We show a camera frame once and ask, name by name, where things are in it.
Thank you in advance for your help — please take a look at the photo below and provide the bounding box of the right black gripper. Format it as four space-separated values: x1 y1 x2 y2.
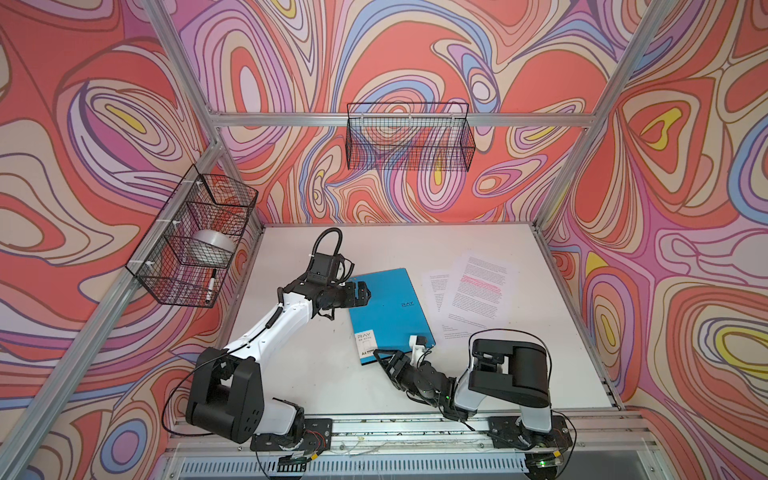
373 350 442 409

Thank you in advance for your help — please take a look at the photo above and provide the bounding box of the teal file folder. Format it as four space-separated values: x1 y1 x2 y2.
349 268 436 365

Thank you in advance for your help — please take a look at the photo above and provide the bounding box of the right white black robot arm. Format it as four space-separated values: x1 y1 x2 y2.
373 337 553 450

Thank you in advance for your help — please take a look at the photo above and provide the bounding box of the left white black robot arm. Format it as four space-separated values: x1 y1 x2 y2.
185 279 371 447

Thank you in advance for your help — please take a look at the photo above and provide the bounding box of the white ventilation grille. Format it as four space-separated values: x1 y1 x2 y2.
168 454 529 479

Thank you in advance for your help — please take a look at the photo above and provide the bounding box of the black white marker pen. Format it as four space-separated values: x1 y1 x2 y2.
205 269 217 305

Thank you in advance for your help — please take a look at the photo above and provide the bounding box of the silver tape roll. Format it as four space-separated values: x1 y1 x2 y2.
183 229 236 268

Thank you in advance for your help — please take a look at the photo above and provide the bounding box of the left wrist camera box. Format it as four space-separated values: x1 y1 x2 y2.
307 253 346 285

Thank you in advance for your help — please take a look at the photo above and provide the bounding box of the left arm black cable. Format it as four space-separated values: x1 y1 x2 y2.
310 226 344 265

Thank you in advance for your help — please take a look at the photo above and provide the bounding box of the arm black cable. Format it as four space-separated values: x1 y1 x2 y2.
310 226 344 265
467 327 554 385

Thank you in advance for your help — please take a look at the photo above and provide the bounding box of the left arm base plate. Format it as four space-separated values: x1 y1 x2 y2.
250 417 333 455

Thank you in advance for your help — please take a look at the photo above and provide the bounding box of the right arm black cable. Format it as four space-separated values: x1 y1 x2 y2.
467 327 554 385

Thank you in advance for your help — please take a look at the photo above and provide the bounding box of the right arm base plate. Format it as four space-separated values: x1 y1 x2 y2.
487 414 573 451

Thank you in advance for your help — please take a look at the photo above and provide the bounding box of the back black wire basket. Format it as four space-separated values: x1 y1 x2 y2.
345 100 476 172

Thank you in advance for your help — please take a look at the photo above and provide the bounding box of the black wire basket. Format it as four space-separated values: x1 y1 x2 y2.
345 100 476 172
125 166 258 308

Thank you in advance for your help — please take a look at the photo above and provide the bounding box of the left black wire basket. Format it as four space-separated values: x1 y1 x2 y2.
125 166 258 308

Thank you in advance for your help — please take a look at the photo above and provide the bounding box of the aluminium front rail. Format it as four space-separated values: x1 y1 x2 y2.
164 409 655 452

